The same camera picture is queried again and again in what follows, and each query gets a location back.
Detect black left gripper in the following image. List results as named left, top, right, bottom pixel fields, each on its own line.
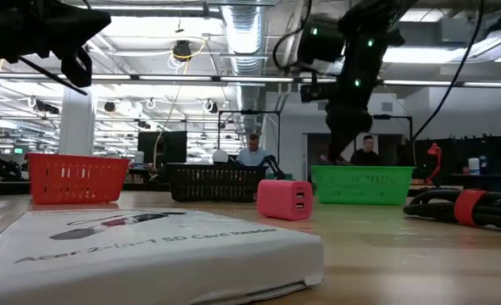
left=0, top=0, right=112, bottom=88

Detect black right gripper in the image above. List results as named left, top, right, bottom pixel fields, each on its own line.
left=325, top=100, right=374, bottom=165

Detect pink USB wall charger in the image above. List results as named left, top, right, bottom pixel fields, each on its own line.
left=256, top=179, right=315, bottom=221

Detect black cable bundle red strap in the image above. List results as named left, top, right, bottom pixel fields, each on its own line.
left=403, top=188, right=501, bottom=233

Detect white card reader box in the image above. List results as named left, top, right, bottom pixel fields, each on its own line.
left=0, top=208, right=326, bottom=305

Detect person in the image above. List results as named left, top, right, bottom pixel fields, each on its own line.
left=236, top=134, right=272, bottom=167
left=349, top=135, right=381, bottom=166

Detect green plastic basket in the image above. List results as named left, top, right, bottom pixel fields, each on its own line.
left=310, top=164, right=415, bottom=207

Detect white building column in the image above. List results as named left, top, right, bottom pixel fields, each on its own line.
left=58, top=86, right=97, bottom=156

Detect red desk lamp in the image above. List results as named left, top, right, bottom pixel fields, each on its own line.
left=426, top=142, right=443, bottom=186

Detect overhead LED light bar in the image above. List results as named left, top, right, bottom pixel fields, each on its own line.
left=0, top=72, right=501, bottom=89

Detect black ceiling-hung device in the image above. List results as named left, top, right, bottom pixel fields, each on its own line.
left=172, top=40, right=193, bottom=63

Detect ceiling light panel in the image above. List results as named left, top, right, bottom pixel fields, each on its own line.
left=381, top=44, right=467, bottom=65

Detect black plastic basket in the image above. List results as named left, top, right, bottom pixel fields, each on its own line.
left=166, top=162, right=268, bottom=203

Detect red plastic basket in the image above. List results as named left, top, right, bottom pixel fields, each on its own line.
left=25, top=152, right=131, bottom=206

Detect black monitor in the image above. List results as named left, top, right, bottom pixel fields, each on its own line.
left=137, top=130, right=188, bottom=166

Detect black shelf unit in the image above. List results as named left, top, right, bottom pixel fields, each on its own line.
left=415, top=134, right=501, bottom=191

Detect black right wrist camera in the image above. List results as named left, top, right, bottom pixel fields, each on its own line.
left=299, top=82, right=340, bottom=103

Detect black hanging arm cable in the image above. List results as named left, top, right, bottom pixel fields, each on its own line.
left=411, top=0, right=487, bottom=141

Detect silver ceiling air duct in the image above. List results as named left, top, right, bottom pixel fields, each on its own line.
left=220, top=3, right=269, bottom=135

